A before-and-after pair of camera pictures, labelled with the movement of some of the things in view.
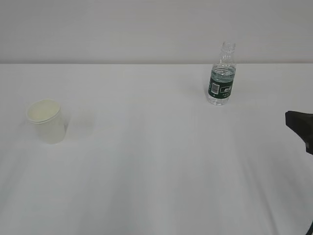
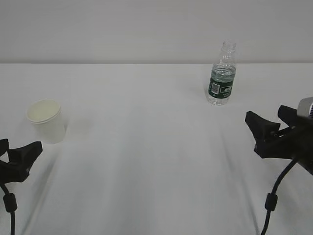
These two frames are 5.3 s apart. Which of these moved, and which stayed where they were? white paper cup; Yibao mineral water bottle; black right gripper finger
Moved: black right gripper finger
Stayed: Yibao mineral water bottle; white paper cup
